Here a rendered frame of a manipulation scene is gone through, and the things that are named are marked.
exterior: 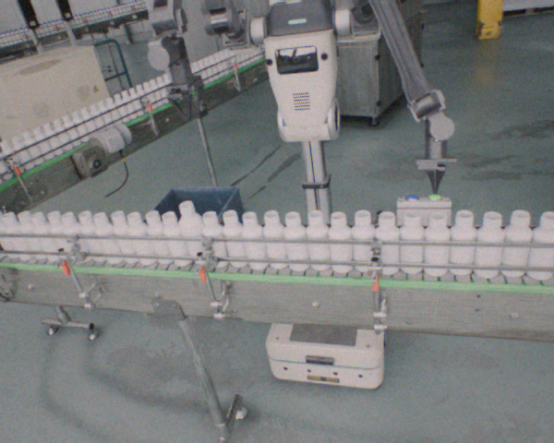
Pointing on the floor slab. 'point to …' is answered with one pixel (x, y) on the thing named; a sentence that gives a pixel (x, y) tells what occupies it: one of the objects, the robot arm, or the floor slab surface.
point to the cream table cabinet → (42, 89)
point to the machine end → (372, 65)
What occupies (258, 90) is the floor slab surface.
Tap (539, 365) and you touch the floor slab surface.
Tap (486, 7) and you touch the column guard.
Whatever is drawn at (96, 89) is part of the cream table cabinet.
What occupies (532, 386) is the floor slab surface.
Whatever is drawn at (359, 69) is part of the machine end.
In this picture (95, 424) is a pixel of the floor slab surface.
